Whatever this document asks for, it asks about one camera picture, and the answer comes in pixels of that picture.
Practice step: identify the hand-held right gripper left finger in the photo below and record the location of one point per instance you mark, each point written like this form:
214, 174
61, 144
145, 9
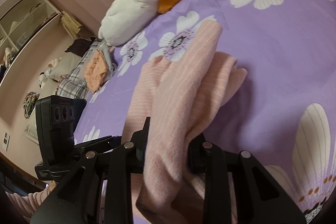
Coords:
139, 141

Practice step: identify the white goose plush toy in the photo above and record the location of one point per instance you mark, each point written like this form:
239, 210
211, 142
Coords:
126, 11

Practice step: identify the orange printed folded garment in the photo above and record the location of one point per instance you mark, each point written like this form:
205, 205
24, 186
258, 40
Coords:
95, 71

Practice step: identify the grey pillow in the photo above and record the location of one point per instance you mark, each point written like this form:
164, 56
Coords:
64, 66

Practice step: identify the grey plaid blanket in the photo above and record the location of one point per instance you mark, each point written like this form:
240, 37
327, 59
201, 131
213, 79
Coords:
71, 82

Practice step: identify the cartoon print pillow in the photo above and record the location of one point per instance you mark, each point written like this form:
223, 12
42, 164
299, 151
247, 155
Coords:
32, 127

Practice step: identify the colourful floral cloth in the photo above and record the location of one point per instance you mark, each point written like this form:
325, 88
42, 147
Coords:
31, 104

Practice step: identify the purple floral bed sheet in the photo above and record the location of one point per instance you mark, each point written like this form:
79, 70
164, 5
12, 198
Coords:
262, 56

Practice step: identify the dark brown cloth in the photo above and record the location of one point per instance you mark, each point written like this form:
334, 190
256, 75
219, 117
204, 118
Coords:
78, 45

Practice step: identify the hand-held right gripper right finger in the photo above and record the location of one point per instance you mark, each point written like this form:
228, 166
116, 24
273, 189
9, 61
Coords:
199, 155

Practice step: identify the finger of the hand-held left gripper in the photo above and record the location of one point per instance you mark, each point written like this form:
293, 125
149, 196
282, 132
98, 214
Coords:
105, 142

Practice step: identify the white wall socket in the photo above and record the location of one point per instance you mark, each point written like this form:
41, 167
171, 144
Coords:
6, 139

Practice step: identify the small plush toys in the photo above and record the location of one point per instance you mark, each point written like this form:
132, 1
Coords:
50, 71

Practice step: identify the white cabinet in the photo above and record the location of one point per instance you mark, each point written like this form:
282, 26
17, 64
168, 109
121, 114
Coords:
23, 29

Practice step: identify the pink striped sweater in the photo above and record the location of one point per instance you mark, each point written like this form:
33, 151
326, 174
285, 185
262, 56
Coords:
183, 95

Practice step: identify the person's left forearm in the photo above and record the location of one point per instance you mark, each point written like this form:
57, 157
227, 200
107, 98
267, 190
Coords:
29, 200

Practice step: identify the grey folded garment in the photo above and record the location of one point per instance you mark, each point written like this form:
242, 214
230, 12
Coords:
109, 58

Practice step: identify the yellow fringed cloth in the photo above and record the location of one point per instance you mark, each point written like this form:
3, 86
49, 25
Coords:
70, 24

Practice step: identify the navy blue cloth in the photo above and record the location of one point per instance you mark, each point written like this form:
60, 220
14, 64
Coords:
80, 109

